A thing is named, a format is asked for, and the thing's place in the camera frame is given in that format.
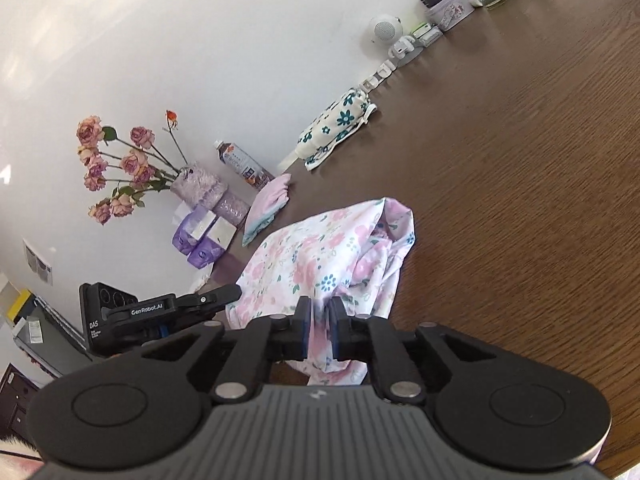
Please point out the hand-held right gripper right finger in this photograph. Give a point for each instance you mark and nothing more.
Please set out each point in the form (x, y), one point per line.
(336, 327)

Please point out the purple textured vase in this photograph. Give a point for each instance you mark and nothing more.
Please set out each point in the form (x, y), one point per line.
(200, 185)

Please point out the dried pink roses bouquet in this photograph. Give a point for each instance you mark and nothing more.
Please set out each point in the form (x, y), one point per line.
(132, 162)

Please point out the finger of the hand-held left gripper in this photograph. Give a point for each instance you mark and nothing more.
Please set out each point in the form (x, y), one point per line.
(210, 296)
(175, 324)

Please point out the grey printed tin box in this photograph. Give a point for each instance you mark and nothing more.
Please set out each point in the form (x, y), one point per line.
(450, 10)

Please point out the wall poster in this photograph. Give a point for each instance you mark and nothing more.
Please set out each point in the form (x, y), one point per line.
(37, 262)

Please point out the cream cloth with teal flowers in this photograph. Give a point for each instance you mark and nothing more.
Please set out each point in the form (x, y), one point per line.
(335, 125)

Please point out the yellow box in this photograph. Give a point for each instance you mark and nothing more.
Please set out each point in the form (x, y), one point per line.
(20, 305)

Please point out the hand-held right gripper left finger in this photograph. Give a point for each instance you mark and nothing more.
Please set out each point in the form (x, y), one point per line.
(302, 325)

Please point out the tea bottle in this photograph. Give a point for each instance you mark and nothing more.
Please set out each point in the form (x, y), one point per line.
(242, 162)

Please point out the pink cloth with blue trim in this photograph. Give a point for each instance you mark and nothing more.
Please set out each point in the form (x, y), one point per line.
(267, 205)

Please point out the white robot-shaped speaker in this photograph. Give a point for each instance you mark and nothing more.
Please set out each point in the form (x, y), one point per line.
(385, 30)

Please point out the white clip strip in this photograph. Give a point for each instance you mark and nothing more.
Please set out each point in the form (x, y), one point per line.
(377, 75)

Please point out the crumpled white tissue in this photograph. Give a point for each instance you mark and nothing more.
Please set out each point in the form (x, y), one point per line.
(202, 280)

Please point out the pink floral dress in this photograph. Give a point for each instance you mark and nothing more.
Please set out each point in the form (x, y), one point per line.
(300, 250)

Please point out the white tissue packet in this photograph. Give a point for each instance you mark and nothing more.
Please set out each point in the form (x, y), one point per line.
(430, 36)

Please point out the grey cabinet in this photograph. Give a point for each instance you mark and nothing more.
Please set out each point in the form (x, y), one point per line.
(45, 340)

